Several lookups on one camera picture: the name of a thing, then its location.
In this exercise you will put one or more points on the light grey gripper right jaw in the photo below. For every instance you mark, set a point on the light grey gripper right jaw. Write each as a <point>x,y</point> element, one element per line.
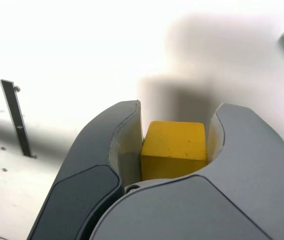
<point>207,212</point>

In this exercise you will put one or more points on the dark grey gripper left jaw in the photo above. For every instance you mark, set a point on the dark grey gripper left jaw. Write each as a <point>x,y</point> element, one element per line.
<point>89,162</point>

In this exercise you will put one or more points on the yellow cube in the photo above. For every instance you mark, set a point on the yellow cube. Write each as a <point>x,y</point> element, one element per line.
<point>174,142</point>

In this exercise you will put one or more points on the black tape strip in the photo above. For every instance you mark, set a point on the black tape strip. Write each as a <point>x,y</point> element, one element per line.
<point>15,117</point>

